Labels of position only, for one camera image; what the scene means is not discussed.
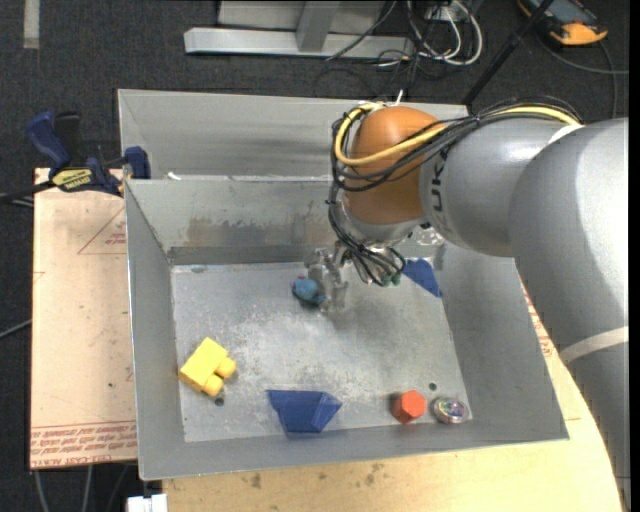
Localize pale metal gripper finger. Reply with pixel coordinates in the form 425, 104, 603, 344
305, 262, 329, 302
326, 268, 351, 316

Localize small blue toy figure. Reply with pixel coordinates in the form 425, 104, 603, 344
291, 274, 329, 309

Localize grey metal bin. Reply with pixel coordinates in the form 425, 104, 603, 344
117, 88, 570, 482

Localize blue wedge block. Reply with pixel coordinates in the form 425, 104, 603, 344
401, 257, 444, 299

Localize blue trapezoid block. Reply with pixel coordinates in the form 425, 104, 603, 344
266, 389, 344, 434

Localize orange-red hexagonal block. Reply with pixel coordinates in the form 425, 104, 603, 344
390, 389, 428, 426

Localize yellow toy brick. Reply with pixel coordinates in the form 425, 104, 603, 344
177, 336, 238, 398

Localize shiny round metal disc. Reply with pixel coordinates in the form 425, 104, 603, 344
432, 396, 471, 425

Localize brown cardboard board, red print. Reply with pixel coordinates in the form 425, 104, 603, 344
29, 167, 139, 471

